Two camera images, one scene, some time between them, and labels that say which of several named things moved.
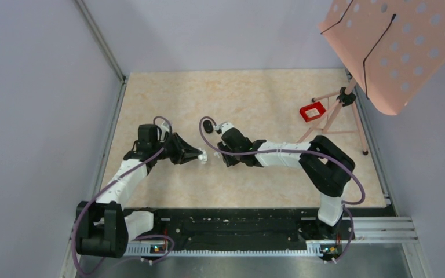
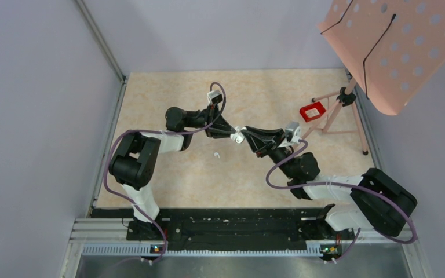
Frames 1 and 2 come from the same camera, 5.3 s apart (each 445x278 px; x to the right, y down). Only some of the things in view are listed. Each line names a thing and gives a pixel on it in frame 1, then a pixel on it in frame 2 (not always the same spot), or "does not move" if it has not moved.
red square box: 312,112 does not move
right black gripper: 230,161 → 264,141
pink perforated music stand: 394,47 does not move
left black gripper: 183,152 → 224,130
